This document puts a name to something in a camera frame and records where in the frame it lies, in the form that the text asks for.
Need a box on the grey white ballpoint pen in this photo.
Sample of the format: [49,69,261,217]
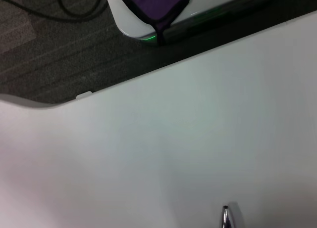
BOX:
[220,205,236,228]

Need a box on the white table edge tab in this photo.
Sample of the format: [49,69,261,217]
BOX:
[76,91,94,100]

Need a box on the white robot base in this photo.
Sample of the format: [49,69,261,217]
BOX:
[105,0,278,45]

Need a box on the purple black-edged cloth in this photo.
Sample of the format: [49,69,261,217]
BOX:
[118,0,191,46]

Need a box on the black floor cable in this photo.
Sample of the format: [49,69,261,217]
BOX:
[0,0,110,23]

